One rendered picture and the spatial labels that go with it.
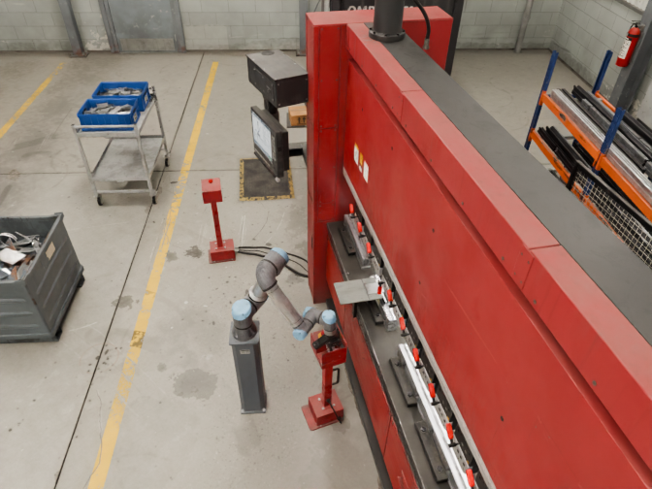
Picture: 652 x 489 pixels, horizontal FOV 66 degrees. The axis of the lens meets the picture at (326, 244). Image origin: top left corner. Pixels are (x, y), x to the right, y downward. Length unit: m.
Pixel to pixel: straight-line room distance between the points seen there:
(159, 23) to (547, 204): 8.61
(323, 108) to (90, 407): 2.62
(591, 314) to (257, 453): 2.66
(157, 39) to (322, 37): 6.88
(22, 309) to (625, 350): 3.87
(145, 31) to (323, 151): 6.75
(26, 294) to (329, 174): 2.32
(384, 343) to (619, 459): 1.79
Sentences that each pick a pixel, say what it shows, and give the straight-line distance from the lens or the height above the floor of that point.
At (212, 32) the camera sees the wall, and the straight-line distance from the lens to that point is 9.66.
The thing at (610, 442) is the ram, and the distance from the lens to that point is 1.45.
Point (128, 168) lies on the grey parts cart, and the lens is 5.79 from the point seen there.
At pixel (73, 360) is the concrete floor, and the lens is 4.40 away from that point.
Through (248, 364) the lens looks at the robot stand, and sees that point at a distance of 3.31.
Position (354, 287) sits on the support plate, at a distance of 3.11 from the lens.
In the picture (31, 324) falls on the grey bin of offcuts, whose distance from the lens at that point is 4.43.
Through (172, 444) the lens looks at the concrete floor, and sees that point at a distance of 3.75.
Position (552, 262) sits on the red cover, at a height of 2.30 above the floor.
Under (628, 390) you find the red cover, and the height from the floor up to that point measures 2.26.
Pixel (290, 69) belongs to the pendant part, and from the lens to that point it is 3.47.
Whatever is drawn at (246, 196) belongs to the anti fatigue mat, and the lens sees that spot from 5.61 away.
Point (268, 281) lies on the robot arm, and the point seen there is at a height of 1.33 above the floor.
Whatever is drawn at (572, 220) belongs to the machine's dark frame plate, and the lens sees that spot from 1.66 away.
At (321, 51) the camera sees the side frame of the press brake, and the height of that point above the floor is 2.15.
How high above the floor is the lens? 3.20
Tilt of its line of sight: 40 degrees down
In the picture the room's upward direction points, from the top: 1 degrees clockwise
